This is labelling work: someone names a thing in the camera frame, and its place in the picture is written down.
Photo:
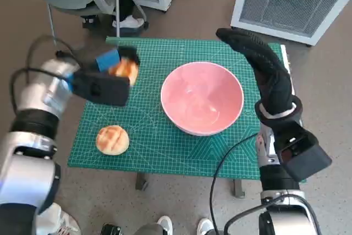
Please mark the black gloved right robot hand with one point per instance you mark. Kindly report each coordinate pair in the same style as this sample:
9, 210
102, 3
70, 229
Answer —
269, 81

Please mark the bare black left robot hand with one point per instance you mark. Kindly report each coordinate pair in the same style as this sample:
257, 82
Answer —
108, 60

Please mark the long braided toy bread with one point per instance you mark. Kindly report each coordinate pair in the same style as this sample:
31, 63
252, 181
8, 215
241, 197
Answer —
126, 70

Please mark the pink bowl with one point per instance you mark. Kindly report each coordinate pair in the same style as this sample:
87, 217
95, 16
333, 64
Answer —
200, 97

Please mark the round toy bread bun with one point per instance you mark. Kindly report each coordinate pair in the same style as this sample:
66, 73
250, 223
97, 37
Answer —
112, 140

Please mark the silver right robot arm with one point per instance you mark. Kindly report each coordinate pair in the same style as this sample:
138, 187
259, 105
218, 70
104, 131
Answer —
264, 149

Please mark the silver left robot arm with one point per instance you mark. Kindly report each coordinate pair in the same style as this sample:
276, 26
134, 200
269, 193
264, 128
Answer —
49, 92

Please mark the large white mesh cabinet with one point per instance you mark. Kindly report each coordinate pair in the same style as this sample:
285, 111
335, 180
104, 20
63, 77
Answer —
288, 4

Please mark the green cutting mat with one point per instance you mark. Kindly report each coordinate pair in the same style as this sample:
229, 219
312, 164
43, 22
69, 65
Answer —
165, 141

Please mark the white shoe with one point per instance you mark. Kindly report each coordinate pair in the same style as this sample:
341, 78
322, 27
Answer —
204, 226
165, 225

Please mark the standing person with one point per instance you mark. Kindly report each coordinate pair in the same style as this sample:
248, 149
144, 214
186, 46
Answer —
60, 221

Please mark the black device on floor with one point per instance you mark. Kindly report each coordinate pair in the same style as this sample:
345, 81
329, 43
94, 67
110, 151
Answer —
111, 229

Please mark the grey robot waist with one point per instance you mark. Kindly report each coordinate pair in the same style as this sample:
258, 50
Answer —
149, 230

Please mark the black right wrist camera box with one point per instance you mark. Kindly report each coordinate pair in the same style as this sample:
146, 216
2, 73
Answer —
305, 152

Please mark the metal table leg bracket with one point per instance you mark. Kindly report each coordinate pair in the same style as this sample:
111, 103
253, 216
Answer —
239, 188
141, 182

